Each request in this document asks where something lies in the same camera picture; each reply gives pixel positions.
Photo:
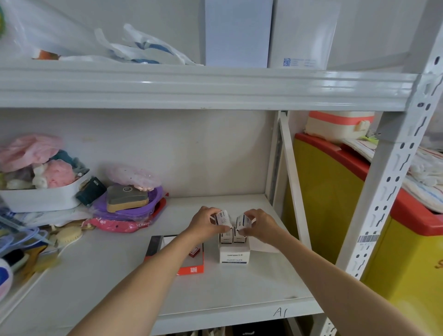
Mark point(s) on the tall white box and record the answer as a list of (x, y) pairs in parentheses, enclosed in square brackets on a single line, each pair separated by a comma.
[(238, 33)]

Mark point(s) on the cream cooler with pink band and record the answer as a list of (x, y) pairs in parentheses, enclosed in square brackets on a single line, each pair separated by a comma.
[(337, 126)]

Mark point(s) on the person's left thumb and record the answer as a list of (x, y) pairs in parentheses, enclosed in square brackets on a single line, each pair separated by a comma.
[(224, 229)]

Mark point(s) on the person's right hand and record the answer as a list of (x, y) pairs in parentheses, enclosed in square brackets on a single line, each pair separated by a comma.
[(264, 230)]

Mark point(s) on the white blue bottle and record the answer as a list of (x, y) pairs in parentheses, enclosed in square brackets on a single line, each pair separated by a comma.
[(4, 278)]

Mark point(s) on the dark teal pouch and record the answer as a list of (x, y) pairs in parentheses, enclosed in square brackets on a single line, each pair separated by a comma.
[(91, 191)]

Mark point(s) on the striped white cloth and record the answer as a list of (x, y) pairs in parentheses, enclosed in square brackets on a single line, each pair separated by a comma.
[(424, 176)]

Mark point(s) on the white blue plastic bag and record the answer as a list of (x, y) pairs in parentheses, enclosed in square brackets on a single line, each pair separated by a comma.
[(145, 46)]

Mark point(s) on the person's left forearm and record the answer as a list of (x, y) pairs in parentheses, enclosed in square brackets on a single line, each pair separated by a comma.
[(138, 287)]

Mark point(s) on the yellow bin with red lid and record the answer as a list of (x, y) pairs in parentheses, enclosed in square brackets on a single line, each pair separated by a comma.
[(332, 194)]

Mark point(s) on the wide white carton box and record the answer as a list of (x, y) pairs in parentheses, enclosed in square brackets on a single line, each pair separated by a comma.
[(234, 255)]

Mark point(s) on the blue plastic hanger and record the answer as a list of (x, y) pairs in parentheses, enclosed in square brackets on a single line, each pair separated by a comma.
[(19, 230)]

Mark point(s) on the red black flat box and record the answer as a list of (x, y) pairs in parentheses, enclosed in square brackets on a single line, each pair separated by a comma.
[(188, 261)]

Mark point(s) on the white plastic basket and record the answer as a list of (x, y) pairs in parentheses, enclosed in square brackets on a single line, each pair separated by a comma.
[(41, 199)]

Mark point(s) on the white metal shelving rack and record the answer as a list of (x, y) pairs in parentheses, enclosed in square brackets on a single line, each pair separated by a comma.
[(207, 86)]

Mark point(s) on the small white carton box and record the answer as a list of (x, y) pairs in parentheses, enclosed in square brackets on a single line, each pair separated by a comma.
[(239, 239), (225, 238), (222, 218), (243, 221)]

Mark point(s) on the barcode sticker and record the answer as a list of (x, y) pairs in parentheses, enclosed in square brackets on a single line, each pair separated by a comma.
[(366, 239)]

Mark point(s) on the round wooden brush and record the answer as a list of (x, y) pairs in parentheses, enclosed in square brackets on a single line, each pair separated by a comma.
[(68, 235)]

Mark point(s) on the clear plastic bag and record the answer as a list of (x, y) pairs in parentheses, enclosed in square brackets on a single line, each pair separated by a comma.
[(41, 31)]

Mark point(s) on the pink plush toy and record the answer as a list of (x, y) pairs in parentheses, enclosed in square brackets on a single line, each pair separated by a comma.
[(59, 172)]

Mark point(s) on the yellow scrub brush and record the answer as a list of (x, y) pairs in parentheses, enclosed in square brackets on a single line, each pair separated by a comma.
[(39, 261)]

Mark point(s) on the person's right forearm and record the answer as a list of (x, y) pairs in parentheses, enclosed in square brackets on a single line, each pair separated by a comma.
[(342, 297)]

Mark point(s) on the person's left hand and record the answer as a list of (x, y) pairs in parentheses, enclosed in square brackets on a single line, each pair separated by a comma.
[(202, 225)]

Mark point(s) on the clear pink dotted bag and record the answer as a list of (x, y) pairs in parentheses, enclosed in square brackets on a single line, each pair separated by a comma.
[(133, 176)]

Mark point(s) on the white box with label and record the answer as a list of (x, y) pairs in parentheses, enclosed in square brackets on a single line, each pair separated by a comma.
[(301, 34)]

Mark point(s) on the person's right thumb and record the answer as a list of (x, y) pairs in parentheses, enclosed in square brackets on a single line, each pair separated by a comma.
[(245, 230)]

